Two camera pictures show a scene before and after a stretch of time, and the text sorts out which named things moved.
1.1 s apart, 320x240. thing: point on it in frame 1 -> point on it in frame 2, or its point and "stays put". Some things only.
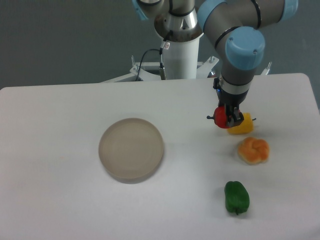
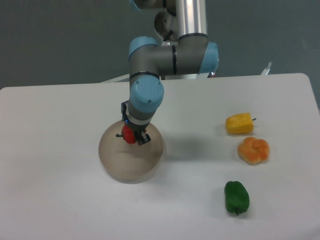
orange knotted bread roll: [253, 150] stays put
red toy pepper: [219, 117] -> [127, 134]
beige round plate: [131, 150] stays put
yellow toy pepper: [246, 126] stays put
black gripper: [234, 117] -> [141, 138]
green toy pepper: [237, 197] stays put
